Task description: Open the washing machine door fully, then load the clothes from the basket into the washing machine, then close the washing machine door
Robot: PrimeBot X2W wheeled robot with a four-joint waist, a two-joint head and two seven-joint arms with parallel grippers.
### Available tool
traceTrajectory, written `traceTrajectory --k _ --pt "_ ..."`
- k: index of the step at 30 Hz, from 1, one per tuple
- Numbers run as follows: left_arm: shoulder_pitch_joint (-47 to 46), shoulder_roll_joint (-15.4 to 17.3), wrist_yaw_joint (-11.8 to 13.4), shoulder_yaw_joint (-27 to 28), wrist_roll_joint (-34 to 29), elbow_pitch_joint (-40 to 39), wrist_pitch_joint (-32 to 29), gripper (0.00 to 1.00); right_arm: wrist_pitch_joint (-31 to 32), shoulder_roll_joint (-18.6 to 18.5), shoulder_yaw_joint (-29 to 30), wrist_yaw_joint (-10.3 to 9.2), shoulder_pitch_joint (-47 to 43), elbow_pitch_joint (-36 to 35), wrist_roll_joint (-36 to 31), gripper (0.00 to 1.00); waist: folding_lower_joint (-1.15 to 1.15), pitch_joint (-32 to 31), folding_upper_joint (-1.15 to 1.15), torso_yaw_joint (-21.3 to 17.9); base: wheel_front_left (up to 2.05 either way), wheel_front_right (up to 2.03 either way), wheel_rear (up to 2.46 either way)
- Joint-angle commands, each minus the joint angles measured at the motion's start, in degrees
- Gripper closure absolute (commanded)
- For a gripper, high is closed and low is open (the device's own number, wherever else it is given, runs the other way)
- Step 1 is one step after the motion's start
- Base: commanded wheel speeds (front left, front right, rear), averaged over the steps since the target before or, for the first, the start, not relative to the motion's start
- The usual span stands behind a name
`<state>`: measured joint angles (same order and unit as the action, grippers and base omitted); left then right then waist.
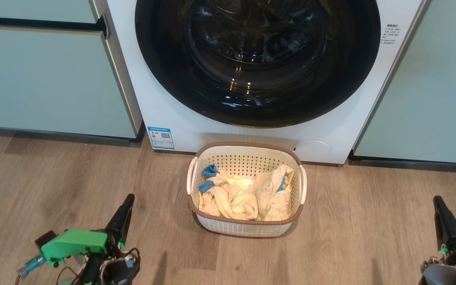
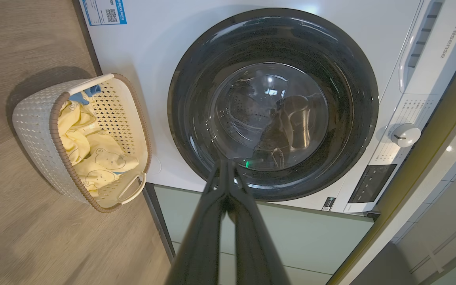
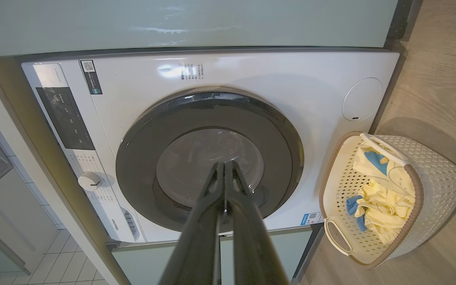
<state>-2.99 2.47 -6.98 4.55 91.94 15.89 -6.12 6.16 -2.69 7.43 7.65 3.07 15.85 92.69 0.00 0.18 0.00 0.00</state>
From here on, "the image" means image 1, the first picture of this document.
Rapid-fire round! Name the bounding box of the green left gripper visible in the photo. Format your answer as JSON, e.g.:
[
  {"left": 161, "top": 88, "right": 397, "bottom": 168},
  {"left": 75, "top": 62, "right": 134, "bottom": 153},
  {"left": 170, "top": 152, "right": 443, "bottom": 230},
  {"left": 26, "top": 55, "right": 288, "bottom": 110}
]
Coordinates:
[{"left": 41, "top": 194, "right": 135, "bottom": 266}]

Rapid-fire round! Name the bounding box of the yellow garment with blue cuffs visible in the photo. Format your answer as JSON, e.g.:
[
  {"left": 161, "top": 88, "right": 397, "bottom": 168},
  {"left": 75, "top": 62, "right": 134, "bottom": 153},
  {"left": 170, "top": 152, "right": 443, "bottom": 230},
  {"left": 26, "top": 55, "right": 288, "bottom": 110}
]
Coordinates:
[{"left": 198, "top": 164, "right": 260, "bottom": 221}]

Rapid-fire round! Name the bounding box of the black round glass washer door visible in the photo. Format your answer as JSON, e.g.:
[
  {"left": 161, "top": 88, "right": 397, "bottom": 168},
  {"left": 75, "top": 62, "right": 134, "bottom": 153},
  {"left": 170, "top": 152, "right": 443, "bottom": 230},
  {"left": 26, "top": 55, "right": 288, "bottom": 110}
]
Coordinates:
[{"left": 135, "top": 0, "right": 382, "bottom": 128}]

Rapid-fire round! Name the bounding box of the white front-load washing machine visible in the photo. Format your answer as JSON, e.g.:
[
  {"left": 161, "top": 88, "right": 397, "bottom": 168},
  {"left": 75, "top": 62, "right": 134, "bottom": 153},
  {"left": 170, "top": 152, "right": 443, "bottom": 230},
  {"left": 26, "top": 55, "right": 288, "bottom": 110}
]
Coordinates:
[{"left": 105, "top": 0, "right": 430, "bottom": 165}]

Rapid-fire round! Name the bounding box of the blue energy label sticker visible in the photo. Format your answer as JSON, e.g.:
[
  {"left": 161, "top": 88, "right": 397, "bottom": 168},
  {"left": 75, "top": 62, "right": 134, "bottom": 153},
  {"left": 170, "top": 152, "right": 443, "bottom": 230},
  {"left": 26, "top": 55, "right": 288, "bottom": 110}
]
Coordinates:
[{"left": 148, "top": 127, "right": 175, "bottom": 150}]

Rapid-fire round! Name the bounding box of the white perforated basket, brown rim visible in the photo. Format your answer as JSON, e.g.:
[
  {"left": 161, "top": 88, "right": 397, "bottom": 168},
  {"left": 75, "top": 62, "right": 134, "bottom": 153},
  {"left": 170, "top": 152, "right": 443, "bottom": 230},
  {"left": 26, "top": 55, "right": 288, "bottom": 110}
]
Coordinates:
[{"left": 186, "top": 142, "right": 308, "bottom": 238}]

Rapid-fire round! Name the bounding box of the pale green plain cabinet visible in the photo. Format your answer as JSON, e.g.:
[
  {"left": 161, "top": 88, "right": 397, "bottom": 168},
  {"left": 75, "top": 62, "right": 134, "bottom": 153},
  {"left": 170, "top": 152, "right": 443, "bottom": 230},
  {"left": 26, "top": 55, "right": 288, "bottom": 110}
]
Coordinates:
[{"left": 349, "top": 0, "right": 456, "bottom": 173}]

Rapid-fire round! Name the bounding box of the round white filter cover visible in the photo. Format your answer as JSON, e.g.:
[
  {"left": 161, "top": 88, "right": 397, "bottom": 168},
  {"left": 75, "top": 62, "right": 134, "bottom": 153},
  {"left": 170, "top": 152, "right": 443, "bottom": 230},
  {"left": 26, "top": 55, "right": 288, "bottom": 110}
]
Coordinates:
[{"left": 293, "top": 141, "right": 332, "bottom": 163}]

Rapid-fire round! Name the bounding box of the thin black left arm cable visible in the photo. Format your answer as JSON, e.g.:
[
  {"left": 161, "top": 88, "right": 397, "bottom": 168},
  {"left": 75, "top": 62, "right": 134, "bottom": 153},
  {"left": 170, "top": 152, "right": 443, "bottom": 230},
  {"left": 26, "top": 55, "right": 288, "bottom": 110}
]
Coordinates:
[{"left": 125, "top": 247, "right": 141, "bottom": 274}]

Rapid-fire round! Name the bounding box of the pale green cabinet, black handle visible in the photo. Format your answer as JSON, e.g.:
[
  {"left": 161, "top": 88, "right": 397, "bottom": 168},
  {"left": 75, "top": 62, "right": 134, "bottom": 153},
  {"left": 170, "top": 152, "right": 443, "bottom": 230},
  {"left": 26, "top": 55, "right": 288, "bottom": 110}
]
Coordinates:
[{"left": 0, "top": 0, "right": 146, "bottom": 143}]

